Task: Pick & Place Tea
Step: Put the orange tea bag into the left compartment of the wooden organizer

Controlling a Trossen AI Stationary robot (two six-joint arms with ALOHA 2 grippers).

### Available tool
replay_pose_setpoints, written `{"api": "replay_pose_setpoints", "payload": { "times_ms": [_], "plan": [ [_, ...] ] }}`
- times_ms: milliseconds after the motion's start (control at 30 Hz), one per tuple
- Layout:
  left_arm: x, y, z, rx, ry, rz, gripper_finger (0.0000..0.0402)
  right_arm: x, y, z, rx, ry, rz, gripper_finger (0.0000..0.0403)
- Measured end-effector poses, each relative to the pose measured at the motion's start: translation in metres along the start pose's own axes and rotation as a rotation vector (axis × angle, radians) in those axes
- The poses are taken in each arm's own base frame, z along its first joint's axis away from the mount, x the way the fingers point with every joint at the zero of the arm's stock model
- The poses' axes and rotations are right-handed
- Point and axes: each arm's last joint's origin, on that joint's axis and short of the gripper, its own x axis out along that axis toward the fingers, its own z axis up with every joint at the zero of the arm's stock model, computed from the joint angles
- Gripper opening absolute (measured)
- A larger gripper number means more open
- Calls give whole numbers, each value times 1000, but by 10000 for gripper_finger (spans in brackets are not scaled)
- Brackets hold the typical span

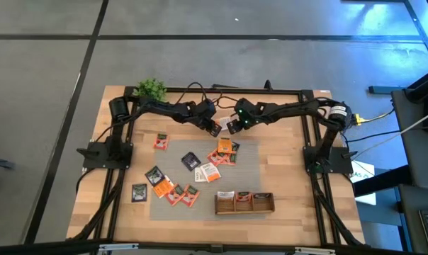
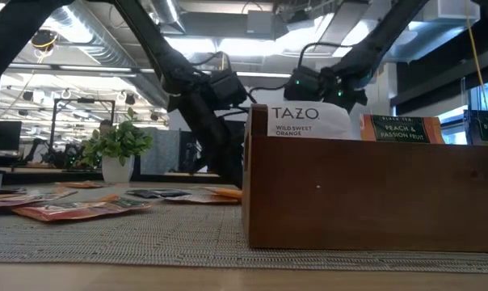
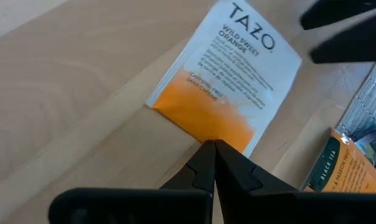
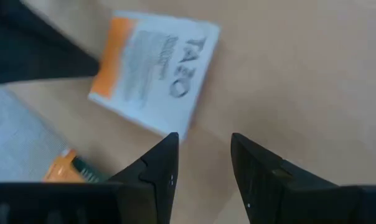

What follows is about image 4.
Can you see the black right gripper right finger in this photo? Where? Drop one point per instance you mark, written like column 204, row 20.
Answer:
column 269, row 189

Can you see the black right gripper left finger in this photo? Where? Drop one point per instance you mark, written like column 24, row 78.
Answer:
column 163, row 174

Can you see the white orange Tazo tea packet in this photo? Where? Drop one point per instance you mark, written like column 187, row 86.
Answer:
column 163, row 77

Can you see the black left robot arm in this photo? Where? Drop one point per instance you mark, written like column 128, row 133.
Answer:
column 26, row 46

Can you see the orange peach tea packet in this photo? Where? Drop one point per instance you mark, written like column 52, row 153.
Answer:
column 63, row 169

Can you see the grey woven placemat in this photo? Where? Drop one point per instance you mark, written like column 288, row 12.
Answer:
column 16, row 140

